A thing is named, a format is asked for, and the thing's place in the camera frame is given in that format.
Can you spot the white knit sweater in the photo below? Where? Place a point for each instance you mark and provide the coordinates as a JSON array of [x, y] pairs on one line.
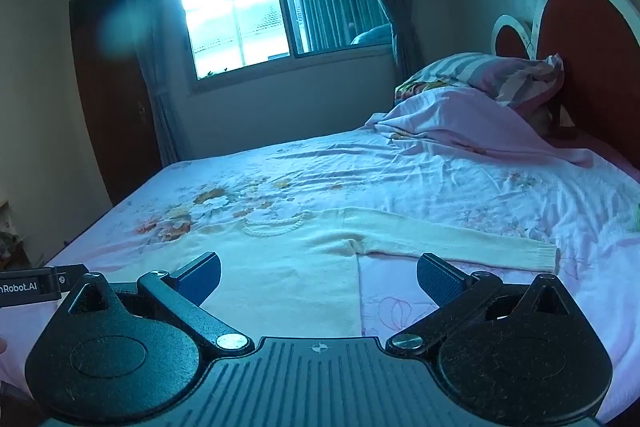
[[290, 267]]

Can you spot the dark cluttered shelf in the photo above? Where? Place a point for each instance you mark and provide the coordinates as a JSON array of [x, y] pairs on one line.
[[7, 237]]

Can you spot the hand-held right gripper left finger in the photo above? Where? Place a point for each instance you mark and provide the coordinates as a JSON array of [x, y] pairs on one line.
[[199, 278]]

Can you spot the red and white headboard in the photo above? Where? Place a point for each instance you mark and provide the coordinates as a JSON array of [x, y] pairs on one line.
[[590, 32]]

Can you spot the striped floral pillow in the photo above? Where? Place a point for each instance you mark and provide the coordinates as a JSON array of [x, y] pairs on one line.
[[480, 69]]

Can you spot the pink quilt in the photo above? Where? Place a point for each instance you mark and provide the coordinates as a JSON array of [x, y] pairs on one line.
[[450, 117]]

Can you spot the dark wooden door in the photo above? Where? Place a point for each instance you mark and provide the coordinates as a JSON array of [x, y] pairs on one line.
[[110, 107]]

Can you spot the floral pink bedsheet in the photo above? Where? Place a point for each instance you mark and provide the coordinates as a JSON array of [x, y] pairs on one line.
[[350, 167]]

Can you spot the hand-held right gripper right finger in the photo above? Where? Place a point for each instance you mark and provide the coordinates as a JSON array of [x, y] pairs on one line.
[[440, 281]]

